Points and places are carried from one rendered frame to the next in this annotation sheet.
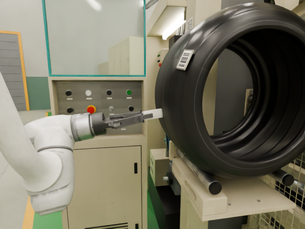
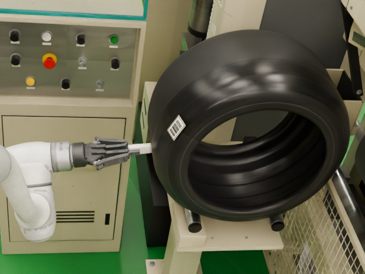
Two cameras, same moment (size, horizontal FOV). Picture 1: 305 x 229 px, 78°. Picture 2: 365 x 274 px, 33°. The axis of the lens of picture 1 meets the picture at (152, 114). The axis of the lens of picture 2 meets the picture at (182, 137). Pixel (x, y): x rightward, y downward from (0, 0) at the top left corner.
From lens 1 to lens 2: 133 cm
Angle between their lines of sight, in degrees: 30
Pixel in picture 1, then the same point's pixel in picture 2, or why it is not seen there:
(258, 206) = (241, 243)
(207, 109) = not seen: hidden behind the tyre
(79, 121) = (60, 157)
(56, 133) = (38, 171)
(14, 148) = (26, 211)
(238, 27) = (236, 107)
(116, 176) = not seen: hidden behind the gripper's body
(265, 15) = (269, 98)
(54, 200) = (44, 234)
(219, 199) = (197, 237)
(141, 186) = (120, 169)
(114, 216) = (75, 203)
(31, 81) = not seen: outside the picture
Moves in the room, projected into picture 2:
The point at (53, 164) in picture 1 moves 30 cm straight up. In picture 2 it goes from (44, 209) to (43, 128)
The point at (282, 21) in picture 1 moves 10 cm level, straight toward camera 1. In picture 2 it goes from (288, 103) to (270, 119)
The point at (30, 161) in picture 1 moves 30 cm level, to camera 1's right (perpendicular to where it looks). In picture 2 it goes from (33, 216) to (142, 229)
